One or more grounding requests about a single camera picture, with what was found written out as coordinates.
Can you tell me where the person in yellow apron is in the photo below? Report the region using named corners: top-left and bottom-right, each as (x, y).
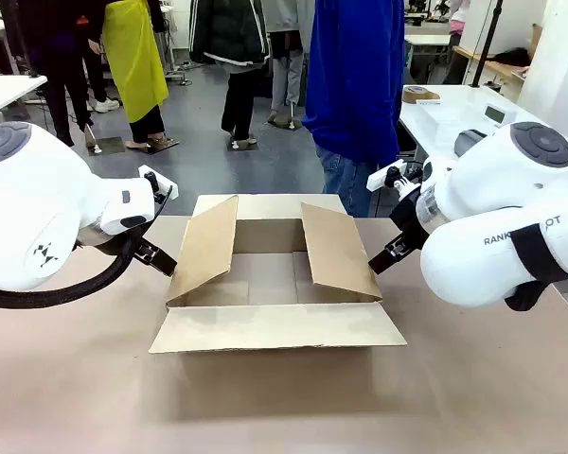
top-left (88, 0), bottom-right (171, 151)

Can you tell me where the person in blue jacket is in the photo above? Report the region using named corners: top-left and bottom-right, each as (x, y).
top-left (301, 0), bottom-right (407, 218)

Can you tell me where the black velcro strap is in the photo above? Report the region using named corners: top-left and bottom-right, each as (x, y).
top-left (504, 224), bottom-right (568, 312)

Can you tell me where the white device with display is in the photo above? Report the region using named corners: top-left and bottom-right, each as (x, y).
top-left (482, 102), bottom-right (520, 129)

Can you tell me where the white gift tray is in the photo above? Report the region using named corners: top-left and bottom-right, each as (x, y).
top-left (415, 101), bottom-right (491, 148)

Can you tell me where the brown cardboard box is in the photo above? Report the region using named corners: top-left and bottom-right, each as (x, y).
top-left (148, 193), bottom-right (408, 355)

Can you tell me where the person in pink top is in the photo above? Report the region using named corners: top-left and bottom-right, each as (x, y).
top-left (442, 0), bottom-right (472, 85)

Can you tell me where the black tripod pole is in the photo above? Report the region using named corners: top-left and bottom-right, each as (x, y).
top-left (470, 0), bottom-right (505, 89)

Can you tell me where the black braided cable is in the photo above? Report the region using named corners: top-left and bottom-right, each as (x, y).
top-left (0, 234), bottom-right (138, 308)

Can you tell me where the black bundle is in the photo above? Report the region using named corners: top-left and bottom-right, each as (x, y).
top-left (489, 46), bottom-right (532, 67)

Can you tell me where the person in dark striped jacket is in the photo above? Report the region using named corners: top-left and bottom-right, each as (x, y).
top-left (188, 0), bottom-right (272, 146)

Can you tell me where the brown tape roll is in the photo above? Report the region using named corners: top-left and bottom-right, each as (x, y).
top-left (401, 86), bottom-right (441, 105)

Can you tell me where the person in grey hoodie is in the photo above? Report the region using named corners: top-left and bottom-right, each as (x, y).
top-left (263, 0), bottom-right (316, 127)

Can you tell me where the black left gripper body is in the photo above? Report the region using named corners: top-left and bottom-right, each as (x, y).
top-left (128, 225), bottom-right (149, 252)

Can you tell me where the wooden desk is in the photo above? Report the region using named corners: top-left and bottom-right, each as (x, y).
top-left (452, 44), bottom-right (526, 89)

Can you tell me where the white table with leg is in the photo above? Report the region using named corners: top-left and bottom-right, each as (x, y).
top-left (0, 74), bottom-right (48, 122)

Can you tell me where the large white table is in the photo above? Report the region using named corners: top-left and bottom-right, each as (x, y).
top-left (399, 83), bottom-right (536, 166)

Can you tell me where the person in black clothes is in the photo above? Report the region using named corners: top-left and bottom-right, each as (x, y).
top-left (16, 0), bottom-right (108, 148)

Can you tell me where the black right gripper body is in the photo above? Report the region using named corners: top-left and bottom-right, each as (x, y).
top-left (390, 191), bottom-right (432, 247)

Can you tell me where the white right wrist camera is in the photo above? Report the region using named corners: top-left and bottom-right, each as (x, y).
top-left (366, 159), bottom-right (407, 193)

